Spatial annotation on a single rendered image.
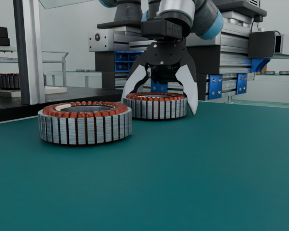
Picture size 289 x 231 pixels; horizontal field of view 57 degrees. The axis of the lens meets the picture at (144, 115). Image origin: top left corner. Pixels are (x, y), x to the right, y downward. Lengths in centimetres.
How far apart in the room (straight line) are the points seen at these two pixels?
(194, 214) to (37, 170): 14
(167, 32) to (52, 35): 717
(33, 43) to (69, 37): 742
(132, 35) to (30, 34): 82
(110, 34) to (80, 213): 106
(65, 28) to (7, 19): 161
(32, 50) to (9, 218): 37
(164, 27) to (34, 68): 24
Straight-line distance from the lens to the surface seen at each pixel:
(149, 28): 45
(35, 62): 52
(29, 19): 51
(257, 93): 714
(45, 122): 31
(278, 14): 715
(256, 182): 22
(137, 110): 42
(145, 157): 26
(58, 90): 70
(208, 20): 68
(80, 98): 58
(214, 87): 96
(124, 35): 125
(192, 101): 46
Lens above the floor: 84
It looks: 10 degrees down
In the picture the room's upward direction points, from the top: straight up
